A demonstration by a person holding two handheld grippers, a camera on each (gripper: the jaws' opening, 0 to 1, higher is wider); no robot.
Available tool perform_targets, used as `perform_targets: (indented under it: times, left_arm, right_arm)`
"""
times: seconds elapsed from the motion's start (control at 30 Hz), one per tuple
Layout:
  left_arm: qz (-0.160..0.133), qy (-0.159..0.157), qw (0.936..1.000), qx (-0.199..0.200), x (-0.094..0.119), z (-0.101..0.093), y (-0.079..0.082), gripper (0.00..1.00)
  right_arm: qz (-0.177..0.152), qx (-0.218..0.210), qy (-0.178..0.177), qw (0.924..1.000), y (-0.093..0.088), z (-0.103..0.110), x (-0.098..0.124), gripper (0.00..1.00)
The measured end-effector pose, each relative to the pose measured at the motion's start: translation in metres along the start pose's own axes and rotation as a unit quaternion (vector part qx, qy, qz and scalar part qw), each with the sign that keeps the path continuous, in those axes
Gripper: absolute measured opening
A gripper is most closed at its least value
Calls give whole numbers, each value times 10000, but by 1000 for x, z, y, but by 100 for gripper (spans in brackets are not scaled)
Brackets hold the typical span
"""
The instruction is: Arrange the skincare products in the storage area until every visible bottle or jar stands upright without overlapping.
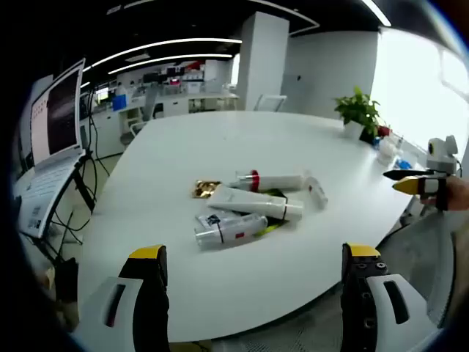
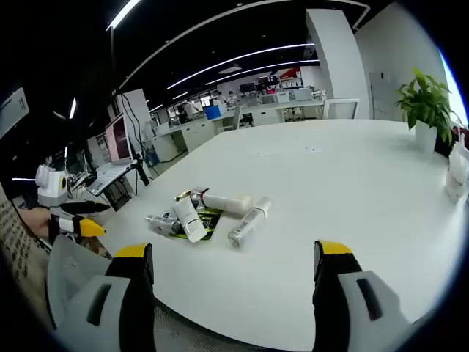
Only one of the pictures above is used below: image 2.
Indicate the dark red box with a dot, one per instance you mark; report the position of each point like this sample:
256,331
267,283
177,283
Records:
461,132

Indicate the white skincare tube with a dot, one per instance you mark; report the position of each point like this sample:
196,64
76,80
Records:
187,220

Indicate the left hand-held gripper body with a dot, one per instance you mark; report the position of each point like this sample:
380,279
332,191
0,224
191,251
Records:
51,187

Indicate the white framed monitor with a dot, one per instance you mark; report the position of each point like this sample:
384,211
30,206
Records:
119,141

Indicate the white office workbench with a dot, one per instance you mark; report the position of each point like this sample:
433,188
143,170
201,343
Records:
264,113

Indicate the ceiling light bar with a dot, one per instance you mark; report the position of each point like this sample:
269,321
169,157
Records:
122,14

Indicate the tall red-collared skincare pump bottle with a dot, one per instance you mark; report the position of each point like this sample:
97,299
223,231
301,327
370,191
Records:
227,203

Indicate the ceiling air conditioner unit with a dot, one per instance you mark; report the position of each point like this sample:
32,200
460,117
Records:
12,110

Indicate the black box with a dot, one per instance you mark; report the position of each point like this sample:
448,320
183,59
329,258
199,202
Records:
442,146

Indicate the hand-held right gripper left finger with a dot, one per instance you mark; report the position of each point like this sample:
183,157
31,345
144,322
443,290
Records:
135,293

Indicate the blue plastic bin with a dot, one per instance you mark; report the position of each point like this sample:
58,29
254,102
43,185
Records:
215,112

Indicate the black tripod stand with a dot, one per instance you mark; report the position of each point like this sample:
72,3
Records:
141,170

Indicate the white tissue pack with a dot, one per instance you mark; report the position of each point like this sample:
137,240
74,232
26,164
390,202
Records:
456,172

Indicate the green black skincare sachet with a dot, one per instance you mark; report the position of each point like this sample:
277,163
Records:
209,220

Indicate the gold foil skincare sachet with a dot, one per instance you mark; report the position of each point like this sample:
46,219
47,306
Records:
183,195

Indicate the white side desk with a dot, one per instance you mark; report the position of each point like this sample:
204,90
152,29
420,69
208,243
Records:
106,177

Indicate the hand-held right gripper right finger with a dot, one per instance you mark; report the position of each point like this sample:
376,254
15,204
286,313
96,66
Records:
329,293

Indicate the small white skincare pump bottle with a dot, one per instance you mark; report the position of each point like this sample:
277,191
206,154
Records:
161,221
249,220

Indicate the potted green plant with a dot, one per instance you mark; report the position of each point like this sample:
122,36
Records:
425,95

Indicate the person's left hand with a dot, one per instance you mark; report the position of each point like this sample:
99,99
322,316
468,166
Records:
36,223

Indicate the white mesh-back chair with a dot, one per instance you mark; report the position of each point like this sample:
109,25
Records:
340,108

